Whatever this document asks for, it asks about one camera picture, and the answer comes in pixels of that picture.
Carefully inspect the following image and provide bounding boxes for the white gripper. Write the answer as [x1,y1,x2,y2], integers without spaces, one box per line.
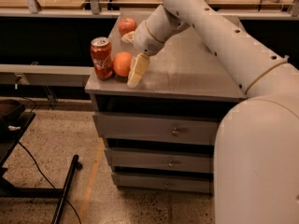
[121,21,164,88]

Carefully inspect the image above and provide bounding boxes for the orange fruit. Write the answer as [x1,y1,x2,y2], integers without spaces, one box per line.
[113,51,133,77]

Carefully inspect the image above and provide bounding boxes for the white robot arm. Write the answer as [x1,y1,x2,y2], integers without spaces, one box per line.
[127,0,299,224]

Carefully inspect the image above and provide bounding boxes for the red coke can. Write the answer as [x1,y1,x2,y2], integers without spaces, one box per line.
[90,37,114,80]

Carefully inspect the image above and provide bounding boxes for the red apple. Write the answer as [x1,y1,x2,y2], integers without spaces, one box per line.
[118,18,137,36]

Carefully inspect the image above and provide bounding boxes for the grey drawer cabinet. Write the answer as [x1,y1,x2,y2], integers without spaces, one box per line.
[84,13,247,194]

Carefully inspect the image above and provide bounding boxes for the black floor stand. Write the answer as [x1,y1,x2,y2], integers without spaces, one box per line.
[0,98,83,224]

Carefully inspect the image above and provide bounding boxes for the black cable on floor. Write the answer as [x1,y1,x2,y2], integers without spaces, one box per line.
[17,140,80,224]

